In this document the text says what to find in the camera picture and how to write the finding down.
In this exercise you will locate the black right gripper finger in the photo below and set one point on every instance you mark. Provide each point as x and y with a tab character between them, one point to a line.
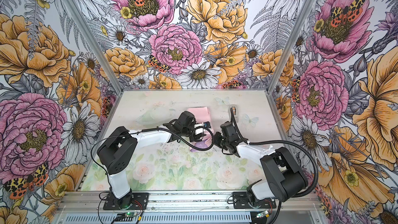
217	139
222	147

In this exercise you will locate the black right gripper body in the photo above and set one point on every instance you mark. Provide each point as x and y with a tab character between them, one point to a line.
225	142

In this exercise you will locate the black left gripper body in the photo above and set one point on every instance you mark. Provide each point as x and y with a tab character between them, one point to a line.
187	130

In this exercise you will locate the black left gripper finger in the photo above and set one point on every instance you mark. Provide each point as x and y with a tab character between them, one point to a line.
198	136
202	125

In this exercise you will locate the purple wrapping paper sheet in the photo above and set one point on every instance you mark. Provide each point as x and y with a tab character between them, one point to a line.
202	114

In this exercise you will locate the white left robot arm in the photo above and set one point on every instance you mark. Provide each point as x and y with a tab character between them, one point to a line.
117	150

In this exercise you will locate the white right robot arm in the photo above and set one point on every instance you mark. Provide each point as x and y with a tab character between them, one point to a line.
284	177

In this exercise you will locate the grey tape dispenser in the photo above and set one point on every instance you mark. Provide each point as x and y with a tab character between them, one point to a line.
234	110

